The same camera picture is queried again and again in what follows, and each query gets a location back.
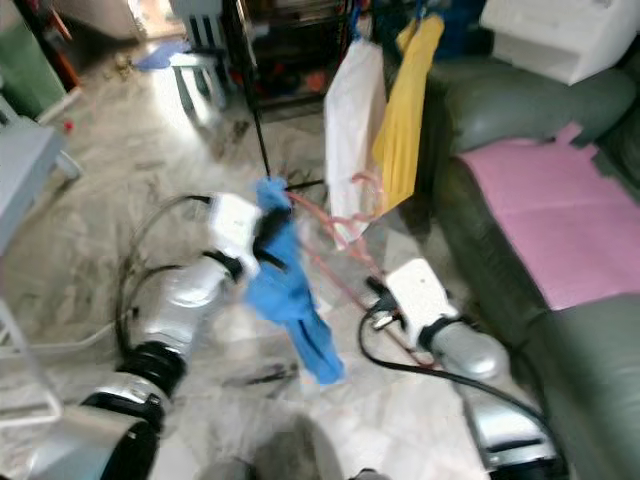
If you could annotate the pale plastic stool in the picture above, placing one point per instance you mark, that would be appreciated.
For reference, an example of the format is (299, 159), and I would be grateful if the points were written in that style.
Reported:
(195, 65)

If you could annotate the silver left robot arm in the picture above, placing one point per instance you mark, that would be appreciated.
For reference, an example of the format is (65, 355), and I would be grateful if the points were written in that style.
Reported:
(190, 300)

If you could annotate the white plastic box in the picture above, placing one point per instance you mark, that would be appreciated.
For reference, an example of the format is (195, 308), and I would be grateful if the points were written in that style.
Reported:
(560, 35)

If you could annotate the light blue folding table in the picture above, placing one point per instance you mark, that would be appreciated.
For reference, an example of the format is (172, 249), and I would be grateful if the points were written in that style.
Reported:
(25, 170)

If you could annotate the dark green sofa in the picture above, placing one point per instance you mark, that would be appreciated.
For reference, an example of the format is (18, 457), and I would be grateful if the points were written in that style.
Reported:
(540, 110)

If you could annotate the pink clothes hanger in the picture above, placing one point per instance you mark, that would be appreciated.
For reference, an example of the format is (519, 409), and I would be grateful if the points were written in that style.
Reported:
(382, 198)

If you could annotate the yellow shirt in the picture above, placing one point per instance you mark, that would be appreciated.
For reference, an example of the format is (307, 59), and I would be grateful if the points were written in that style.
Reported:
(410, 110)

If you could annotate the bright blue shirt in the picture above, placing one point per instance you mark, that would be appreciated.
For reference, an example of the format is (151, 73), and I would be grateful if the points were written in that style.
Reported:
(290, 300)

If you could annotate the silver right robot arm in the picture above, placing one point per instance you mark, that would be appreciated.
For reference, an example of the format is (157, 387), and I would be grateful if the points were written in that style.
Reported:
(480, 355)

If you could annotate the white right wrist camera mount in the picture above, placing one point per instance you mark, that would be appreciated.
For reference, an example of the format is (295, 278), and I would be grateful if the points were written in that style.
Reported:
(420, 298)

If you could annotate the black metal clothes rack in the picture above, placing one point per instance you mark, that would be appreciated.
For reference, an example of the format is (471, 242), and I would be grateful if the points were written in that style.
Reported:
(252, 100)

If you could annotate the pink mat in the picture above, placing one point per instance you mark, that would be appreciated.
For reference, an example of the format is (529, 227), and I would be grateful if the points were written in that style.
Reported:
(550, 210)

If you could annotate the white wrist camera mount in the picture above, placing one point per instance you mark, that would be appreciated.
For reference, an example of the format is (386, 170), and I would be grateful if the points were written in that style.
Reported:
(233, 228)
(420, 298)

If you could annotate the white shirt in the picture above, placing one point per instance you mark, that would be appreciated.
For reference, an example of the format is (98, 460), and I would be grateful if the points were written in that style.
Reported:
(353, 120)

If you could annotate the blue floor mat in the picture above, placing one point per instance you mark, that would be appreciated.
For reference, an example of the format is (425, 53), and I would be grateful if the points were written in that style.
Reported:
(160, 55)

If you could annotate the green plastic bin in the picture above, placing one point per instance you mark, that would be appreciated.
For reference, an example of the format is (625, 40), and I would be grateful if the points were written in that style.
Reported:
(35, 70)

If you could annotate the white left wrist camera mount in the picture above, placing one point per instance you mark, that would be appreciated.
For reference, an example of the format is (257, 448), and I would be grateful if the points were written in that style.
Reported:
(233, 228)

